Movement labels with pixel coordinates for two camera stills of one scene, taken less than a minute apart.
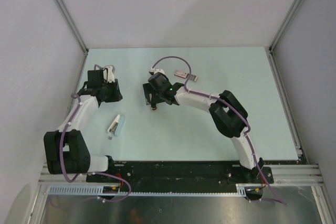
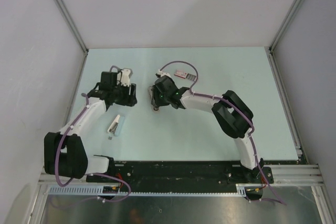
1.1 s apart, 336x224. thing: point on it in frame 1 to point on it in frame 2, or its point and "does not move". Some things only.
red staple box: (185, 75) does not move
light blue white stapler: (117, 126) does not move
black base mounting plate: (181, 172) does not move
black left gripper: (117, 95) to (129, 100)
